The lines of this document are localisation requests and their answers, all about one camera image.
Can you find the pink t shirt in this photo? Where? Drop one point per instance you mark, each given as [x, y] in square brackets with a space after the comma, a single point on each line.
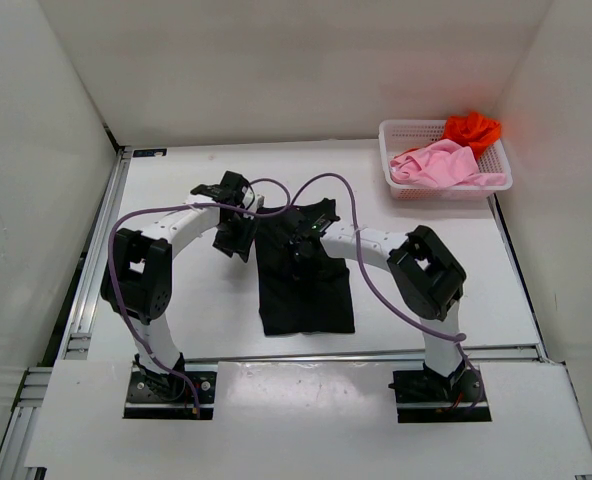
[441, 165]

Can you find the blue label sticker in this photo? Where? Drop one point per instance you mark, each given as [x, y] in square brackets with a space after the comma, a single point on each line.
[149, 153]

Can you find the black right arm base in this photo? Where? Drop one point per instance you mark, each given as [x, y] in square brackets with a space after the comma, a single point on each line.
[424, 397]

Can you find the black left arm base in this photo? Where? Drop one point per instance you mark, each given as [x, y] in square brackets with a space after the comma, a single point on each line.
[153, 396]

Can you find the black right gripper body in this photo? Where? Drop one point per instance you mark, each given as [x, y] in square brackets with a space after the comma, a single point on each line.
[300, 262]

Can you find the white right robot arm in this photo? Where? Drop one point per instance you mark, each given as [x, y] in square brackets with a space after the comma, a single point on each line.
[428, 277]

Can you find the white plastic laundry basket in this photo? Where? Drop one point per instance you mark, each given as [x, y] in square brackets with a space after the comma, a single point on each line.
[398, 136]

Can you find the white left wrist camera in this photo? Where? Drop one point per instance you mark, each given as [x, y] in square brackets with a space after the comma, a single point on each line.
[252, 201]

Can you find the orange t shirt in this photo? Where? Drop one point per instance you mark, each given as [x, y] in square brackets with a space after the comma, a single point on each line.
[474, 130]

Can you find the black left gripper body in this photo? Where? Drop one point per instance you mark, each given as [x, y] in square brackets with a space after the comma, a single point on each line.
[236, 236]

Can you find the aluminium table edge rail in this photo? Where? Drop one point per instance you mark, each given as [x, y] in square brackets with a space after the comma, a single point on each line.
[526, 354]

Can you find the black t shirt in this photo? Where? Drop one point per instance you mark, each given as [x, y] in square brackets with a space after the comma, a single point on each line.
[292, 304]

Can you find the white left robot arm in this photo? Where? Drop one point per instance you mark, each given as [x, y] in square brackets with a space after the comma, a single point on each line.
[142, 246]

